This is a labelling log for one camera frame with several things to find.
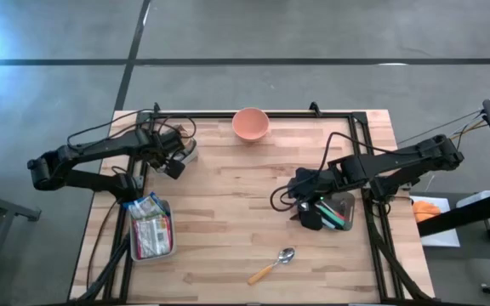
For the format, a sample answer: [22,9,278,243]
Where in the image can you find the orange bowl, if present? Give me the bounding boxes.
[231,106,271,144]

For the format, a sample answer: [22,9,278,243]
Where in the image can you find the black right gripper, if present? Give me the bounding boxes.
[287,167,340,232]

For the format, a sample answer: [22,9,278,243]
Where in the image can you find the black aluminium rig frame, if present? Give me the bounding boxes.
[74,101,436,306]

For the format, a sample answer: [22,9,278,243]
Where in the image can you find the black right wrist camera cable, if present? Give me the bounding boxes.
[269,131,420,213]

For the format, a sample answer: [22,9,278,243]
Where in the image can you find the white container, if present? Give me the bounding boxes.
[455,190,490,209]

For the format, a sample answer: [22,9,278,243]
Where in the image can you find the teal handled spoon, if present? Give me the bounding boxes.
[315,202,345,226]

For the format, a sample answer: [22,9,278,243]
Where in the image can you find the black plastic tray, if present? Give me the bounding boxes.
[298,190,356,233]

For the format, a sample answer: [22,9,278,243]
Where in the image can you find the blue ramen packet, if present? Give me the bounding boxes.
[122,191,169,221]

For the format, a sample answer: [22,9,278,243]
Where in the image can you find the pale grey plastic bin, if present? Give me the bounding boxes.
[128,198,178,264]
[151,124,199,178]

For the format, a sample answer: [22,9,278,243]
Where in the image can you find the black left wrist camera cable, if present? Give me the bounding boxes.
[155,113,198,148]

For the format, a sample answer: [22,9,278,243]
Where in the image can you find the yellow handled spoon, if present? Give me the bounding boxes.
[247,246,296,286]

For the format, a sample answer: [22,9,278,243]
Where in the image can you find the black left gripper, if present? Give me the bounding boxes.
[147,127,187,180]

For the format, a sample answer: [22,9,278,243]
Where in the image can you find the brown cable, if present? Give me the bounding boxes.
[85,201,117,291]

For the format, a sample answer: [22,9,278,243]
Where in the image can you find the orange round object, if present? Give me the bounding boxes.
[413,200,442,223]

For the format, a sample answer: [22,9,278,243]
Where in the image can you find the thin cable bundle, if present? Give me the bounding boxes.
[397,109,489,145]

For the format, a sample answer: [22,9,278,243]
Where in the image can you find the red ramen packet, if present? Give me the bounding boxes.
[132,214,174,260]

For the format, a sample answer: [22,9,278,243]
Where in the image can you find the white paper sheet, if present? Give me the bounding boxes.
[410,195,461,248]

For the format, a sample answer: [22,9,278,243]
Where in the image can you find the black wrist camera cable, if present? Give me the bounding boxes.
[155,113,198,148]
[269,131,420,213]

